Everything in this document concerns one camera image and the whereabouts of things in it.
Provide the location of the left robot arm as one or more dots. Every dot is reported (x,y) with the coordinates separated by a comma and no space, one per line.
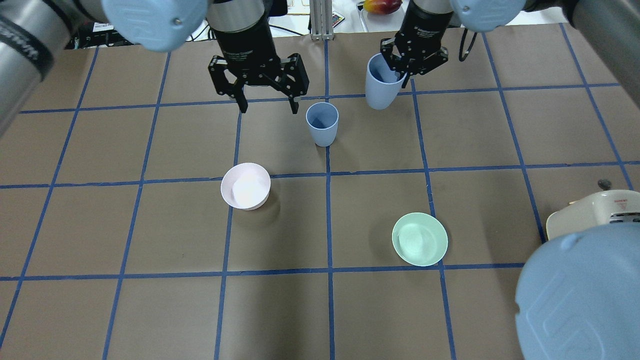
(33,34)

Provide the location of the pink bowl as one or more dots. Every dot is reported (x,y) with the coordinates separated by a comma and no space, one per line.
(246,186)

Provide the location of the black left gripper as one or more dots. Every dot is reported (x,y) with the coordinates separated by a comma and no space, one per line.
(245,42)

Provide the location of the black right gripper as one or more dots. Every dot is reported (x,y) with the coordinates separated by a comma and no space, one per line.
(424,31)

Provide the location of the cream toaster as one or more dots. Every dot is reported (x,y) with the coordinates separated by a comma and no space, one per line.
(605,207)

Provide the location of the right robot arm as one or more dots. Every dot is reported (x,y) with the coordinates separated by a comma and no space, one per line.
(578,294)

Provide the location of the aluminium frame post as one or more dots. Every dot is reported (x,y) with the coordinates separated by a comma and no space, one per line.
(321,20)

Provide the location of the red yellow fruit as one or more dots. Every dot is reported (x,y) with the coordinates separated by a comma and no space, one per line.
(382,7)

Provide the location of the green bowl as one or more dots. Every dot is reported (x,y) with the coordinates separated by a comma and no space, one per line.
(420,239)

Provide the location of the blue cup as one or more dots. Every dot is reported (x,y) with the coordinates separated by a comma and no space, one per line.
(382,84)
(322,119)

